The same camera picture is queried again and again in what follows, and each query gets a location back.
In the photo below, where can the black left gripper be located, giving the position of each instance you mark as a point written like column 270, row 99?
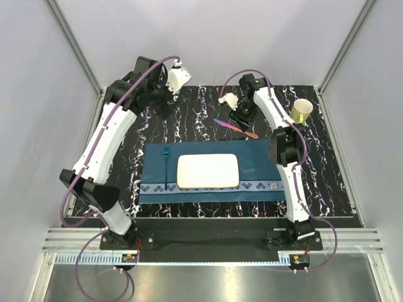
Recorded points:
column 165, row 109

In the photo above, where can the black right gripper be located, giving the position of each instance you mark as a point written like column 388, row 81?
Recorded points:
column 244, row 121

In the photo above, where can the pink orange knife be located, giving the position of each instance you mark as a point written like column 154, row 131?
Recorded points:
column 232, row 127

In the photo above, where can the blue small fork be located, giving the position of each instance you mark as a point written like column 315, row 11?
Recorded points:
column 166, row 153

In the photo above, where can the yellow mug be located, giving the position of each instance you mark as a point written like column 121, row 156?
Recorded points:
column 301, row 110

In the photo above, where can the blue patterned cloth placemat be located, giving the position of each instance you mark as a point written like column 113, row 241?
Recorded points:
column 259, row 177

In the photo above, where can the white rectangular plate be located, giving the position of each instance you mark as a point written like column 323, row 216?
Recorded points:
column 208, row 171

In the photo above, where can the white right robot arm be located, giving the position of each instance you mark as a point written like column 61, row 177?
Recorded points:
column 287, row 149

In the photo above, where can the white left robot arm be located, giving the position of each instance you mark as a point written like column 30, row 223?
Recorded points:
column 150, row 85

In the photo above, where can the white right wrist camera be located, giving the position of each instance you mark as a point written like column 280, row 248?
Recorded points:
column 230, row 99

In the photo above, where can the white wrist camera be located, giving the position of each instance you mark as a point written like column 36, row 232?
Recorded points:
column 230, row 99
column 177, row 77

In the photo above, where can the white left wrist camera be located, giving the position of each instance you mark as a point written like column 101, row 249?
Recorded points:
column 177, row 77

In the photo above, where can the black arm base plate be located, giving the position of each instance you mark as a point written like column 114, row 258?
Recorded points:
column 270, row 233

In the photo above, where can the grey cable duct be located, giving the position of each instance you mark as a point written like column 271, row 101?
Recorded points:
column 119, row 259

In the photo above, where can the left aluminium frame post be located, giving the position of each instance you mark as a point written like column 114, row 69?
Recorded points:
column 65, row 28

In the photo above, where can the aluminium frame post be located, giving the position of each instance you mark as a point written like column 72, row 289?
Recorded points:
column 65, row 28
column 348, row 41

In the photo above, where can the right aluminium frame post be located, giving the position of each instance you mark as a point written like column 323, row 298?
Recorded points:
column 348, row 41

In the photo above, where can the aluminium front rail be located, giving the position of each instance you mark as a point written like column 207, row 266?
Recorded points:
column 350, row 240

